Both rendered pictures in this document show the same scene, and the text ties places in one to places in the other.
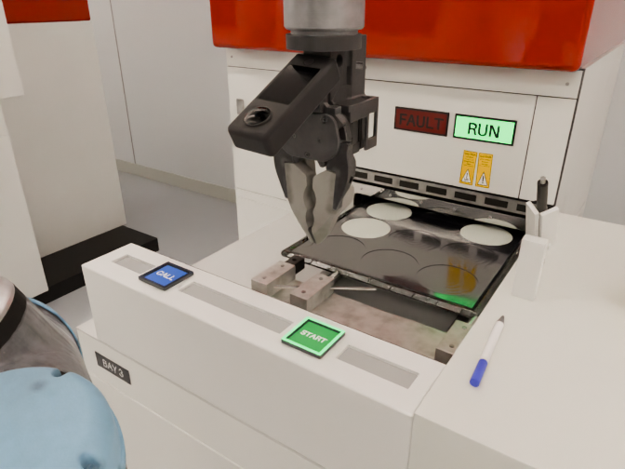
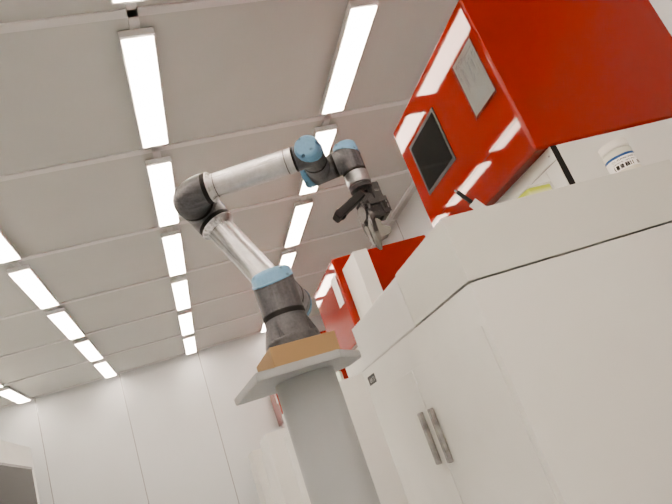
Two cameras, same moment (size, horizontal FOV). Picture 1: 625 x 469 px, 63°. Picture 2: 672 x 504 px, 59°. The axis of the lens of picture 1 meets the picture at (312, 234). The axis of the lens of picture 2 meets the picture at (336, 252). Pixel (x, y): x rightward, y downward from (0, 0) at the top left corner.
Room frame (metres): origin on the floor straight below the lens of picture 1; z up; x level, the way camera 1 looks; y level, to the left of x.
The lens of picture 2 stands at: (-0.90, -0.94, 0.60)
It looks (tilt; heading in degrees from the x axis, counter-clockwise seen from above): 18 degrees up; 38
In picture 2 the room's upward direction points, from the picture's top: 20 degrees counter-clockwise
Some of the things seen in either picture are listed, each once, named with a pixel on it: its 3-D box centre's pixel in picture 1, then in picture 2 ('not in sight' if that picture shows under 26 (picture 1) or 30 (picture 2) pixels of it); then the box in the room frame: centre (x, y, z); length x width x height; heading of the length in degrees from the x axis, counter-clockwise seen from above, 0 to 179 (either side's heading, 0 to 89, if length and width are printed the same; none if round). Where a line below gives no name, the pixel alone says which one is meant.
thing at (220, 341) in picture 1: (238, 349); (392, 324); (0.57, 0.10, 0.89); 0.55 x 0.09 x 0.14; 56
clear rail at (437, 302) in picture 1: (369, 280); not in sight; (0.74, -0.10, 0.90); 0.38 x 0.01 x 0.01; 56
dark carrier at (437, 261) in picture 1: (413, 241); not in sight; (0.89, -0.20, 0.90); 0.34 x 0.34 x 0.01; 56
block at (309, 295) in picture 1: (312, 292); not in sight; (0.71, 0.00, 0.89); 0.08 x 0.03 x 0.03; 146
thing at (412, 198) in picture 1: (432, 218); not in sight; (1.01, -0.26, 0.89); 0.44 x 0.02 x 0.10; 56
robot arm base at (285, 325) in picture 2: not in sight; (289, 330); (0.21, 0.17, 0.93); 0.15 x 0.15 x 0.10
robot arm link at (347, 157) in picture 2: not in sight; (348, 159); (0.51, -0.01, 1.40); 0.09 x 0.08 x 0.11; 124
